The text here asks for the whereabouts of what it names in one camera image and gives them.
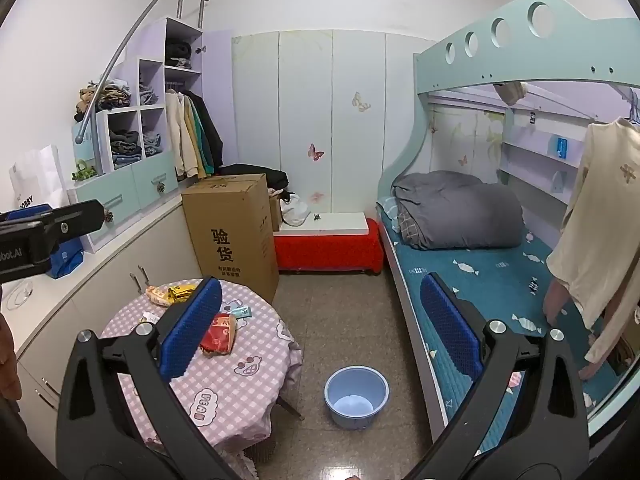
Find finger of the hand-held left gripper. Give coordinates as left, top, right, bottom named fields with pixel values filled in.
left=0, top=203, right=55, bottom=226
left=42, top=199, right=107, bottom=261

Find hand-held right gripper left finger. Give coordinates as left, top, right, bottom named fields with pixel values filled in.
left=56, top=276, right=237, bottom=480

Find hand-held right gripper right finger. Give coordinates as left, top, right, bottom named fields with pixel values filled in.
left=410, top=272, right=591, bottom=480

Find red snack wrapper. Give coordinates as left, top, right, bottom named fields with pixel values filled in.
left=200, top=312, right=237, bottom=356

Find light blue plastic bin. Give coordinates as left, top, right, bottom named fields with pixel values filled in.
left=324, top=366, right=391, bottom=430

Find person's left hand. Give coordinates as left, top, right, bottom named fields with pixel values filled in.
left=0, top=312, right=21, bottom=402

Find white paper bag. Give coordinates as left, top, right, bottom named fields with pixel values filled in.
left=8, top=145, right=71, bottom=211

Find green artificial plant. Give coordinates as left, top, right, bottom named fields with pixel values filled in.
left=71, top=159, right=98, bottom=182

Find pink checked tablecloth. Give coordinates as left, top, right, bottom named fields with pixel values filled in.
left=100, top=277, right=303, bottom=480

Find teal candy print bed mat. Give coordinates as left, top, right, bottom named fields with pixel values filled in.
left=380, top=205, right=626, bottom=461

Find white cabinet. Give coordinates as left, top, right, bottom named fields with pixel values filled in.
left=0, top=192, right=201, bottom=456

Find dark folded clothes stack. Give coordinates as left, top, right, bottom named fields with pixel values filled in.
left=110, top=130, right=141, bottom=170

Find large cardboard box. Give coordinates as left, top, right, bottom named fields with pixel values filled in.
left=181, top=173, right=280, bottom=306

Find grey duvet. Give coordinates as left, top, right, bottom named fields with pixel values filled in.
left=391, top=170, right=526, bottom=251

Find black table leg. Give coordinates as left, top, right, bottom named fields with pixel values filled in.
left=277, top=395, right=304, bottom=422

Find tan clothes pile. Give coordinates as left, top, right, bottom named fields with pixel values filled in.
left=75, top=77, right=133, bottom=122

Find light blue pillow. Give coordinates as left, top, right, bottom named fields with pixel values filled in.
left=376, top=196, right=401, bottom=235

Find cream jacket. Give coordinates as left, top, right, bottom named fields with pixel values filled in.
left=165, top=91, right=200, bottom=180

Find yellow garment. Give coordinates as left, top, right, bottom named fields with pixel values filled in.
left=184, top=95, right=207, bottom=177

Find dark woven stool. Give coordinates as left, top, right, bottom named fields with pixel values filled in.
left=245, top=437, right=277, bottom=463

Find small cardboard box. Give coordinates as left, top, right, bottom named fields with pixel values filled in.
left=267, top=192, right=284, bottom=233

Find grey folded clothes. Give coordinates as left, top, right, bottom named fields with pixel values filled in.
left=139, top=72, right=157, bottom=107

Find red cloth covered bench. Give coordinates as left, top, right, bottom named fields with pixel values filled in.
left=272, top=219, right=385, bottom=277

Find green garment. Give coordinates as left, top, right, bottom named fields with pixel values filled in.
left=192, top=100, right=217, bottom=173

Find white board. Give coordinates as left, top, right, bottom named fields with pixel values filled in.
left=277, top=212, right=371, bottom=235

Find white plastic bag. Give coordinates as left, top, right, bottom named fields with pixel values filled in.
left=280, top=192, right=312, bottom=227

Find black coat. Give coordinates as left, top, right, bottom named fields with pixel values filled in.
left=187, top=90, right=225, bottom=171

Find black clothing pile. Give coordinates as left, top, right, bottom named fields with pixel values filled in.
left=220, top=162, right=290, bottom=193

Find metal handrail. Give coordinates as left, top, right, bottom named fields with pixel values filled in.
left=75, top=0, right=210, bottom=147

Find lilac stair shelf unit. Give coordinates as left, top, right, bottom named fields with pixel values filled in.
left=70, top=16, right=238, bottom=221

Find lilac bed shelf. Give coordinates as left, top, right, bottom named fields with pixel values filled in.
left=500, top=100, right=601, bottom=201

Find cream sweater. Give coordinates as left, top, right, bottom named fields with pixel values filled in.
left=546, top=117, right=640, bottom=331

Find black folded clothes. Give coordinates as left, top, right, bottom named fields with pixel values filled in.
left=165, top=36, right=193, bottom=70

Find beige cloth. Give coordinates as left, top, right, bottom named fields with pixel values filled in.
left=492, top=80, right=528, bottom=106

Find white panel wardrobe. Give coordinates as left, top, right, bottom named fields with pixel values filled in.
left=231, top=30, right=436, bottom=213

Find blue clothes hanger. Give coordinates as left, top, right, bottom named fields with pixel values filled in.
left=617, top=87, right=640, bottom=128

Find white cord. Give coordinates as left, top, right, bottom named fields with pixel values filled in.
left=2, top=280, right=35, bottom=311

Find turquoise bunk bed frame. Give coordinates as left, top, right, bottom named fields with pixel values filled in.
left=375, top=0, right=640, bottom=461

